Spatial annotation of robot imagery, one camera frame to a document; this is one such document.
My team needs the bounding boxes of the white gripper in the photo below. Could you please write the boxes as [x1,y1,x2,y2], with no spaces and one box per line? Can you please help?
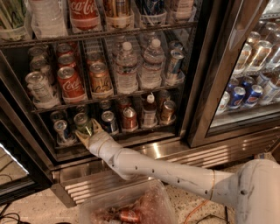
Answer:
[75,118,122,164]

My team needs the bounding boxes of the green soda can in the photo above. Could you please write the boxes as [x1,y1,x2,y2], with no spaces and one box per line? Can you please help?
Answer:
[73,113,94,136]

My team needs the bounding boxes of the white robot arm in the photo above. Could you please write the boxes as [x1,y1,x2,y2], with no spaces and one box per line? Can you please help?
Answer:
[75,126,280,224]

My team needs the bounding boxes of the dark blue soda can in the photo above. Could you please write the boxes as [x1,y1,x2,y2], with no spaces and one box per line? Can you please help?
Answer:
[101,110,119,135]

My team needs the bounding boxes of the blue white can bottom left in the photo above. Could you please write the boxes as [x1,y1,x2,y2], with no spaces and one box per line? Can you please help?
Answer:
[53,120,76,146]

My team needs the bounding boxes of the red soda can bottom shelf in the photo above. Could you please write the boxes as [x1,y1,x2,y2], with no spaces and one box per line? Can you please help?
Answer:
[122,107,138,131]

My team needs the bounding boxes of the orange gold can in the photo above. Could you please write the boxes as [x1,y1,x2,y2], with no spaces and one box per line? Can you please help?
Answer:
[89,62,114,99]

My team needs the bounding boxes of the red Coca-Cola can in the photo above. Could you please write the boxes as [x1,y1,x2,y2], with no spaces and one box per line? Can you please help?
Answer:
[57,66,87,104]

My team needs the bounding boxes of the silver white can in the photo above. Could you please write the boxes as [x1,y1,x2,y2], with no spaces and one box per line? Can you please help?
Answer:
[25,71,60,109]

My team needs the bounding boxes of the bronze can bottom shelf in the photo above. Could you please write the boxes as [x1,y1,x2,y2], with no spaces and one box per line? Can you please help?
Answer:
[160,100,176,124]

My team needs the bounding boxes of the orange can in bin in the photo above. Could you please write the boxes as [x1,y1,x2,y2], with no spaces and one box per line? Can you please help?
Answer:
[119,209,142,223]

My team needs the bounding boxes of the slim blue silver can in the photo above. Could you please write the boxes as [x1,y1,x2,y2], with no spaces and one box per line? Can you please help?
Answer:
[165,49,185,85]

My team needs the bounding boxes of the Coca-Cola bottle top shelf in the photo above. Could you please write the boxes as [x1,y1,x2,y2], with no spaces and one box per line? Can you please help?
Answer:
[68,0,100,33]

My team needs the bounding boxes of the glass fridge door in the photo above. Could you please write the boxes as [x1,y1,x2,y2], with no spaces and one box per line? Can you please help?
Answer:
[185,0,279,148]

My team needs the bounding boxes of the blue Pepsi can left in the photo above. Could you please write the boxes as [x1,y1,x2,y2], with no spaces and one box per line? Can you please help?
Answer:
[227,87,246,109]

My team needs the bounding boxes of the blue pepsi can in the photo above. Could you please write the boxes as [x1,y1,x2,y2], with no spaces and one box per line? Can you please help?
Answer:
[227,87,246,109]
[244,85,263,108]

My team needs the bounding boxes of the blue Pepsi can right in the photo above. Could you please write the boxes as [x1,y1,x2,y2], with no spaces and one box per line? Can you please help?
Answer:
[244,85,263,108]

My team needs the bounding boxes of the juice bottle white cap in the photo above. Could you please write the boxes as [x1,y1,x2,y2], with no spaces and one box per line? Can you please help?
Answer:
[141,94,157,128]

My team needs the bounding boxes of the clear water bottle left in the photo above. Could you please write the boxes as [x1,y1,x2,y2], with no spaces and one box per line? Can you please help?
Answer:
[115,42,138,94]

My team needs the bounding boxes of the clear water bottle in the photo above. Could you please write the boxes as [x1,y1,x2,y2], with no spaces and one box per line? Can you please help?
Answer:
[115,42,138,94]
[140,38,165,89]

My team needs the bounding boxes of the clear plastic bin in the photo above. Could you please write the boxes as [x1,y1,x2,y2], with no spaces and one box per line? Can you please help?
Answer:
[79,179,178,224]

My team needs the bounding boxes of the clear water bottle right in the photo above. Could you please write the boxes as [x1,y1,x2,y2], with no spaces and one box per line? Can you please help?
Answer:
[140,38,165,89]

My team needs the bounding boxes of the orange extension cable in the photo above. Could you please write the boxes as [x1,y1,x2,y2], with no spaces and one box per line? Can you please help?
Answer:
[183,199,211,224]

